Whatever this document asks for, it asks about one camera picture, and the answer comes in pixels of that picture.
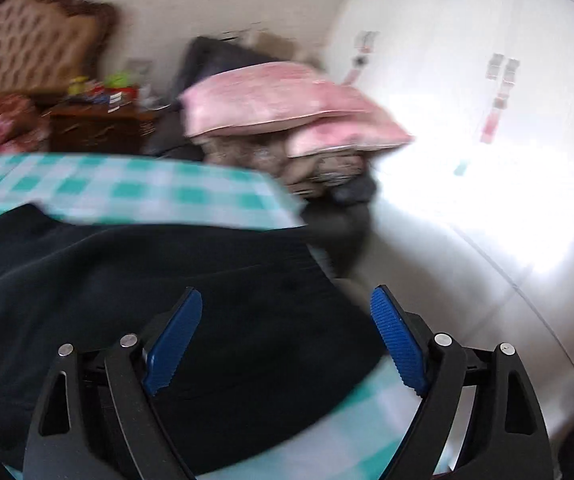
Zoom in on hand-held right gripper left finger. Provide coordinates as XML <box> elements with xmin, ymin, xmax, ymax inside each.
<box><xmin>23</xmin><ymin>287</ymin><xmax>203</xmax><ymax>480</ymax></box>

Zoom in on white wardrobe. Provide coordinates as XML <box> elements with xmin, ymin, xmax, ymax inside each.
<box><xmin>324</xmin><ymin>0</ymin><xmax>574</xmax><ymax>411</ymax></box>

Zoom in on dark wooden nightstand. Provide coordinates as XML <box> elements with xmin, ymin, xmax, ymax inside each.
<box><xmin>47</xmin><ymin>102</ymin><xmax>160</xmax><ymax>156</ymax></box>

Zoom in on tufted leather headboard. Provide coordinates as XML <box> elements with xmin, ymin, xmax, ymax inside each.
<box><xmin>0</xmin><ymin>0</ymin><xmax>118</xmax><ymax>106</ymax></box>

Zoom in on black pants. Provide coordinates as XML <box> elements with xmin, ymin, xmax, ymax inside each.
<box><xmin>0</xmin><ymin>202</ymin><xmax>390</xmax><ymax>477</ymax></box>

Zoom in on plaid blanket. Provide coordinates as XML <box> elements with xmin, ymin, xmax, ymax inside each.
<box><xmin>204</xmin><ymin>132</ymin><xmax>368</xmax><ymax>196</ymax></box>

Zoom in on green checkered tablecloth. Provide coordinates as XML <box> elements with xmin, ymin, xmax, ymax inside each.
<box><xmin>0</xmin><ymin>153</ymin><xmax>460</xmax><ymax>480</ymax></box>

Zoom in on small pink floral pillow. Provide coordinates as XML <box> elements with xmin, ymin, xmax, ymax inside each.
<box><xmin>287</xmin><ymin>112</ymin><xmax>414</xmax><ymax>158</ymax></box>

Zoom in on black leather armchair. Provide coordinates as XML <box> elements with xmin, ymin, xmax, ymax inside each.
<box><xmin>144</xmin><ymin>36</ymin><xmax>382</xmax><ymax>281</ymax></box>

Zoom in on large pink floral pillow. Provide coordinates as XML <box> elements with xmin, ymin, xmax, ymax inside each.
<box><xmin>179</xmin><ymin>61</ymin><xmax>374</xmax><ymax>137</ymax></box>

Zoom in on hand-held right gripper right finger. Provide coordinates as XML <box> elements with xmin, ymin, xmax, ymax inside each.
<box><xmin>370</xmin><ymin>285</ymin><xmax>554</xmax><ymax>480</ymax></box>

